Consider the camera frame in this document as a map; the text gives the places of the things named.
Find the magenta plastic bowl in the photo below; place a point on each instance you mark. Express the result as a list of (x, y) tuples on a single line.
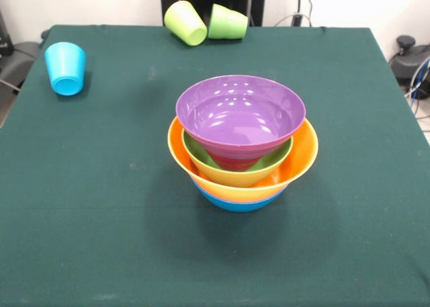
[(235, 162)]

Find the green plastic bowl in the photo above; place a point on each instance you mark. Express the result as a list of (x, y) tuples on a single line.
[(231, 177)]

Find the purple plastic bowl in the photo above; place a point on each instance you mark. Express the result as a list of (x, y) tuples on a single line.
[(240, 119)]

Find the blue plastic bowl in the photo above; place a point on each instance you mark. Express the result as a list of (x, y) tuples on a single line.
[(238, 206)]

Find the orange plastic bowl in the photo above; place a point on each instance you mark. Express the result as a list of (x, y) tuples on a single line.
[(302, 152)]

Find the green plastic cup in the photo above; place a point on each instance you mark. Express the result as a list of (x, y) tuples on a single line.
[(228, 23)]

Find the yellow-green plastic cup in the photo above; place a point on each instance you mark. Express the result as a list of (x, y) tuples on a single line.
[(184, 21)]

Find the blue plastic cup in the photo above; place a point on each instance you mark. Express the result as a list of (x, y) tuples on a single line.
[(65, 65)]

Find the dark green tablecloth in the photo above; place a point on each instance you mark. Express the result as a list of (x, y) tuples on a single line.
[(215, 253)]

